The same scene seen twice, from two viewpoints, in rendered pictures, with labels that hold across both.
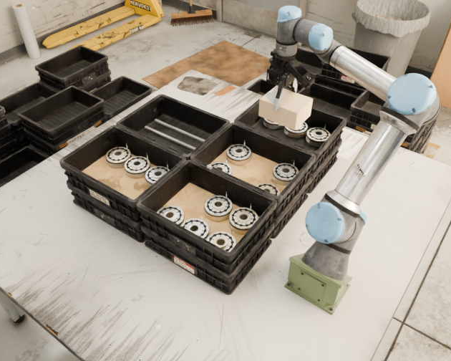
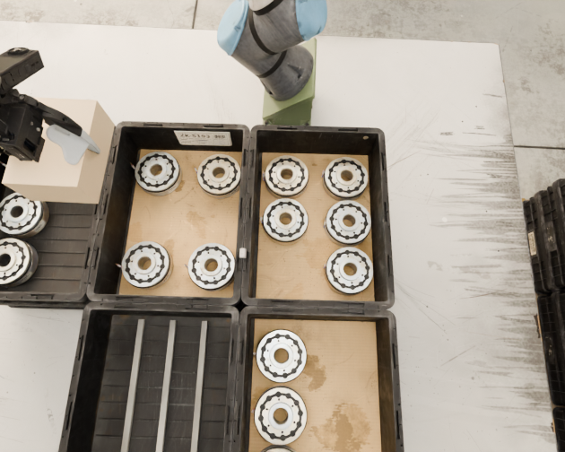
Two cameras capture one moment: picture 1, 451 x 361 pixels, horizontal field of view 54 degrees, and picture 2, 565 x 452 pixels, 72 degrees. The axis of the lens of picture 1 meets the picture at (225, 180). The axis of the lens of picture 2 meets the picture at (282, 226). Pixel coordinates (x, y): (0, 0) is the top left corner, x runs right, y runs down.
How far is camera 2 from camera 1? 134 cm
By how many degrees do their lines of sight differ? 59
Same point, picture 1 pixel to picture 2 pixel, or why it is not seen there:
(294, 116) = (99, 110)
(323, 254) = (296, 55)
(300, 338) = (356, 92)
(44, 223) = not seen: outside the picture
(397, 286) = not seen: hidden behind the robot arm
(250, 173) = (180, 225)
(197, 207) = (297, 254)
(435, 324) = not seen: hidden behind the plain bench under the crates
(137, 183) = (311, 386)
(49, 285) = (503, 386)
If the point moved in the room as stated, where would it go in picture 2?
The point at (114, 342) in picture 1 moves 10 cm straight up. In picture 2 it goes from (492, 247) to (515, 237)
